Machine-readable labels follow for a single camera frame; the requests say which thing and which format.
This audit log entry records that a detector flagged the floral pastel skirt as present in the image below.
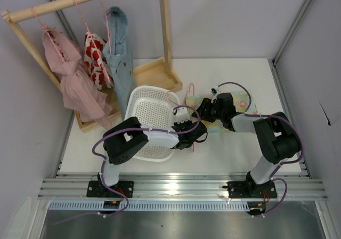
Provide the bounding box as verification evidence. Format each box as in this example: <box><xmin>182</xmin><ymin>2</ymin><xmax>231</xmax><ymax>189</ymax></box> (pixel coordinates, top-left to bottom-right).
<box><xmin>185</xmin><ymin>91</ymin><xmax>258</xmax><ymax>133</ymax></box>

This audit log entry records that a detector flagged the pink wire hanger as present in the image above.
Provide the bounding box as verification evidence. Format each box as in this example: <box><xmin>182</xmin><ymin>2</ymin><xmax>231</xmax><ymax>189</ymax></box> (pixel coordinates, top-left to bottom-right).
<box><xmin>166</xmin><ymin>83</ymin><xmax>197</xmax><ymax>154</ymax></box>

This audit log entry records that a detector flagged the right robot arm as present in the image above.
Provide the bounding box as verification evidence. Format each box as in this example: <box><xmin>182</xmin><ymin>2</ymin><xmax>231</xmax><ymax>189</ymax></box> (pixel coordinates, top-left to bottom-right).
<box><xmin>197</xmin><ymin>93</ymin><xmax>303</xmax><ymax>198</ymax></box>

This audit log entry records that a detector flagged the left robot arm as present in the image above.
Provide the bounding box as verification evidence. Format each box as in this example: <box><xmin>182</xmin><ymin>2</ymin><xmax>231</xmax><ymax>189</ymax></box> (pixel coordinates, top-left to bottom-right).
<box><xmin>92</xmin><ymin>117</ymin><xmax>208</xmax><ymax>188</ymax></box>

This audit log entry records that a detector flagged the pink hanger under denim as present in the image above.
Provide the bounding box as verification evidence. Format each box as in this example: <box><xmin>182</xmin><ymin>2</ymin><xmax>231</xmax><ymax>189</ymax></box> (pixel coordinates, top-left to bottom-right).
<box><xmin>100</xmin><ymin>0</ymin><xmax>120</xmax><ymax>63</ymax></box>

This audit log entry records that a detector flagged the pink hanger under dress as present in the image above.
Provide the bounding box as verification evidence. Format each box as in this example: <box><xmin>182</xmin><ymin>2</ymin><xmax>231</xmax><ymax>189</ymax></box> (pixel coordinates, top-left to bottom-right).
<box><xmin>30</xmin><ymin>6</ymin><xmax>66</xmax><ymax>63</ymax></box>

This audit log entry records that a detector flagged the pink hanger under floral garment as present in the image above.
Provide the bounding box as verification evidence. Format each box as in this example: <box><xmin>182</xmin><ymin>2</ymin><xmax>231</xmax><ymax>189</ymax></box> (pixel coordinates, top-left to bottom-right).
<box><xmin>70</xmin><ymin>0</ymin><xmax>114</xmax><ymax>86</ymax></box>

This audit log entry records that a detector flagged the white perforated plastic basket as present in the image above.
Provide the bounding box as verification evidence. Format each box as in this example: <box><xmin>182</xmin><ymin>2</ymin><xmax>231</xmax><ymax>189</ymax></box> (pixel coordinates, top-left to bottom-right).
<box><xmin>125</xmin><ymin>85</ymin><xmax>180</xmax><ymax>162</ymax></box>

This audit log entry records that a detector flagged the wooden clothes rack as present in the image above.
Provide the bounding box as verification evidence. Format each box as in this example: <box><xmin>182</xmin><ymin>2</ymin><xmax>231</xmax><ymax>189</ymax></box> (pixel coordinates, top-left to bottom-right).
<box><xmin>2</xmin><ymin>0</ymin><xmax>182</xmax><ymax>131</ymax></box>

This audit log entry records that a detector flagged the pink pleated dress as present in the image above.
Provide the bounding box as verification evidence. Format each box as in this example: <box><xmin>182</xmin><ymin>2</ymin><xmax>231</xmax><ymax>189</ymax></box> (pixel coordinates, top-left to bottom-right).
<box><xmin>42</xmin><ymin>26</ymin><xmax>112</xmax><ymax>130</ymax></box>

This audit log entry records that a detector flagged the light blue denim garment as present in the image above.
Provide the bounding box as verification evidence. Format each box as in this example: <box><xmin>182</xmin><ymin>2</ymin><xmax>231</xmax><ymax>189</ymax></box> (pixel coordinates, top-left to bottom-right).
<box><xmin>103</xmin><ymin>6</ymin><xmax>136</xmax><ymax>118</ymax></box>

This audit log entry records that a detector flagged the red white floral garment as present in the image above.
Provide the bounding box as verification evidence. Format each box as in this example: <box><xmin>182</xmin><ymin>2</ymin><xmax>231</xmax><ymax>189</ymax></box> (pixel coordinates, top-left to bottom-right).
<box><xmin>84</xmin><ymin>31</ymin><xmax>114</xmax><ymax>91</ymax></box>

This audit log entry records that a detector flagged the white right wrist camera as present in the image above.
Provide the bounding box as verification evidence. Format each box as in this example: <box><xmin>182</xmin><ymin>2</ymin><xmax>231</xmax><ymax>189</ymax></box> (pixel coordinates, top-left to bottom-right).
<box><xmin>211</xmin><ymin>87</ymin><xmax>221</xmax><ymax>96</ymax></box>

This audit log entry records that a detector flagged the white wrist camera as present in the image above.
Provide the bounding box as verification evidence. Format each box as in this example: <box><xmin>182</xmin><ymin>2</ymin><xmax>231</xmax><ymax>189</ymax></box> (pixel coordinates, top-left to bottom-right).
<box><xmin>211</xmin><ymin>87</ymin><xmax>221</xmax><ymax>96</ymax></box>
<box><xmin>173</xmin><ymin>107</ymin><xmax>191</xmax><ymax>123</ymax></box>

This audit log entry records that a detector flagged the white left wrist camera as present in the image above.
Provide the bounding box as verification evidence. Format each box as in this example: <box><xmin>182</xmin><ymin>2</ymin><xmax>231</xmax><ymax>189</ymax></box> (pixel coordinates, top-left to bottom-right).
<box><xmin>173</xmin><ymin>107</ymin><xmax>191</xmax><ymax>123</ymax></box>

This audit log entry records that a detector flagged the aluminium rail frame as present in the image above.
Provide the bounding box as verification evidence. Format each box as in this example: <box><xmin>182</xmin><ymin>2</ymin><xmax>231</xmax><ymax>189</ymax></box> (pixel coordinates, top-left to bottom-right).
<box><xmin>38</xmin><ymin>173</ymin><xmax>328</xmax><ymax>201</ymax></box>

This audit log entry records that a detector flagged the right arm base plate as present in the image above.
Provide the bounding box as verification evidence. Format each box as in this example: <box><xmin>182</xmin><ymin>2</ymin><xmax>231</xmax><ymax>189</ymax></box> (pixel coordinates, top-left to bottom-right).
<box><xmin>222</xmin><ymin>181</ymin><xmax>278</xmax><ymax>199</ymax></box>

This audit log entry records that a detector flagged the white slotted cable duct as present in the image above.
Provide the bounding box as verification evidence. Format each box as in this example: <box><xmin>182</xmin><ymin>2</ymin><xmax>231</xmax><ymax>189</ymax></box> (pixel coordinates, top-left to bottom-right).
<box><xmin>48</xmin><ymin>200</ymin><xmax>249</xmax><ymax>212</ymax></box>

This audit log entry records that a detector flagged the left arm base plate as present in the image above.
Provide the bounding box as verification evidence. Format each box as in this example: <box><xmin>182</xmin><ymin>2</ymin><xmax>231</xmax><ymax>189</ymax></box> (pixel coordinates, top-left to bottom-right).
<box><xmin>86</xmin><ymin>180</ymin><xmax>135</xmax><ymax>198</ymax></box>

